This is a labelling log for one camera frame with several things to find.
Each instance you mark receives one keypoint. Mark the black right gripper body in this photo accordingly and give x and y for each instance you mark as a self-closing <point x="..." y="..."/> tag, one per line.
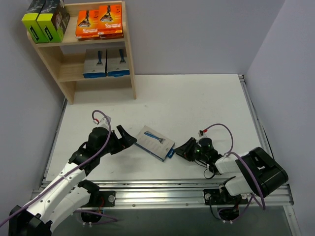
<point x="191" y="150"/>

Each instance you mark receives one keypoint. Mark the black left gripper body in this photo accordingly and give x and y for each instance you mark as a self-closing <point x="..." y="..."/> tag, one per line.
<point x="118" y="141"/>

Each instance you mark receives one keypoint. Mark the grey blue razor pack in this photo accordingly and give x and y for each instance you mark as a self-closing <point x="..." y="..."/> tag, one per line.
<point x="95" y="63"/>
<point x="117" y="62"/>
<point x="154" y="143"/>

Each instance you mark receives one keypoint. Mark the orange razor box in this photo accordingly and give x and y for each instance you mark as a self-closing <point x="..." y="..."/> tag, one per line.
<point x="110" y="19"/>
<point x="86" y="26"/>
<point x="111" y="36"/>

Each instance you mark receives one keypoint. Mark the black green razor box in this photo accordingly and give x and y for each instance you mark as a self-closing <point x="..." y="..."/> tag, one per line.
<point x="30" y="21"/>
<point x="53" y="20"/>

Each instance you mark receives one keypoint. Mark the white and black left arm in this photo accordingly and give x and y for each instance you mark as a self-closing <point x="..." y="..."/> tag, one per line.
<point x="70" y="190"/>

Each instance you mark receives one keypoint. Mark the wooden three-tier shelf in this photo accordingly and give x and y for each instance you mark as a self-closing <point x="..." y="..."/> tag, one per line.
<point x="80" y="42"/>

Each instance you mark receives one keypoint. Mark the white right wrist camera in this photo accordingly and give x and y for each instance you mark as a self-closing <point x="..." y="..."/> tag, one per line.
<point x="202" y="133"/>

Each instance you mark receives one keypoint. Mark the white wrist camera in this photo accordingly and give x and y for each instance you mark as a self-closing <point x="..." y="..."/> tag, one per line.
<point x="202" y="133"/>
<point x="102" y="122"/>

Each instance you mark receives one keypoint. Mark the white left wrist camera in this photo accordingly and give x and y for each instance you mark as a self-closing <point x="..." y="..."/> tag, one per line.
<point x="102" y="122"/>

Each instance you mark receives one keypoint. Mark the aluminium rail frame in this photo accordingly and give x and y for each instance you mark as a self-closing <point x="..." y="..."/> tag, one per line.
<point x="167" y="198"/>

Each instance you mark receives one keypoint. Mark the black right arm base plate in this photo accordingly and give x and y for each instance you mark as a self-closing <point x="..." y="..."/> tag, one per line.
<point x="220" y="196"/>

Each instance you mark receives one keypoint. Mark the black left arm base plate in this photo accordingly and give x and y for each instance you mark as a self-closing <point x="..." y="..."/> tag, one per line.
<point x="102" y="199"/>

